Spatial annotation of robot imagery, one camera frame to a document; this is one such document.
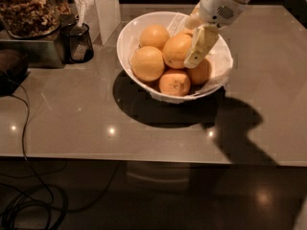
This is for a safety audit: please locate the white spoon in cup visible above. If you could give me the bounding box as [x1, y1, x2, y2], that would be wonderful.
[71, 0, 86, 35]

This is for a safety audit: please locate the orange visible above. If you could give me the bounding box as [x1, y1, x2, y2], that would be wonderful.
[162, 30, 193, 69]
[186, 58, 212, 85]
[159, 69, 191, 97]
[139, 24, 170, 50]
[130, 46, 165, 82]

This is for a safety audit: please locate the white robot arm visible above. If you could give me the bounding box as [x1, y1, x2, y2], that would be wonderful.
[187, 0, 307, 230]

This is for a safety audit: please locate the metal box stand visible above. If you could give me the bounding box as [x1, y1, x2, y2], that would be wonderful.
[0, 13, 78, 69]

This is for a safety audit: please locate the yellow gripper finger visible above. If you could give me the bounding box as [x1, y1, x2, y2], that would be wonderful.
[184, 26, 219, 69]
[184, 5, 202, 30]

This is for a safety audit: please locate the glass jar of walnuts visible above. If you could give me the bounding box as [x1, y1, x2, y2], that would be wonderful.
[0, 0, 60, 39]

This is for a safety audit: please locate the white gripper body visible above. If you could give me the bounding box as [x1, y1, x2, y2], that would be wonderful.
[199, 0, 246, 28]

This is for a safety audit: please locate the white bowl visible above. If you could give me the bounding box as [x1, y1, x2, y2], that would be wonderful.
[116, 11, 234, 104]

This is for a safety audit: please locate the dark device on left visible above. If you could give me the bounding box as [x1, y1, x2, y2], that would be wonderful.
[0, 49, 29, 96]

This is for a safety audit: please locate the white upright panel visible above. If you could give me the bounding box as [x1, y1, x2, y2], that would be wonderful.
[84, 0, 121, 45]

